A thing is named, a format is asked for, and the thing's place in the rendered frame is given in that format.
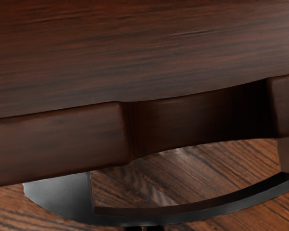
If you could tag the dark brown wooden cabinet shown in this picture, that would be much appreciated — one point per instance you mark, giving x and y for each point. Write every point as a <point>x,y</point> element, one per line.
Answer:
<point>125,60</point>

